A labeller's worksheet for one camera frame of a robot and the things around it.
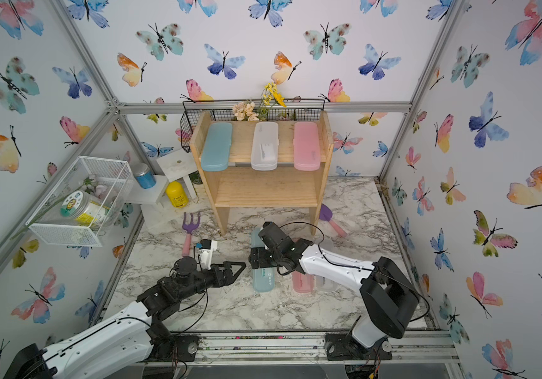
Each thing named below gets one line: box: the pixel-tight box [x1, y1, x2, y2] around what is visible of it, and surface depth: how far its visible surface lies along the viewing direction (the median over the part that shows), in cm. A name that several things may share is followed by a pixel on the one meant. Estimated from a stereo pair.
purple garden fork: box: [181, 211, 201, 258], surface depth 101 cm
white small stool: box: [155, 148, 199, 208], surface depth 96 cm
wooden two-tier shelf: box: [189, 111, 335, 237], surface depth 75 cm
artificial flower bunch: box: [232, 82, 287, 122], surface depth 84 cm
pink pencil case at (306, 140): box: [293, 121, 321, 172], surface depth 71 cm
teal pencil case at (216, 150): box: [200, 122, 234, 173], surface depth 71 cm
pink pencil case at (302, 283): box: [291, 270, 317, 294], surface depth 88 cm
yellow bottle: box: [165, 181, 189, 208], surface depth 102 cm
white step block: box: [125, 175, 204, 233], surface depth 107 cm
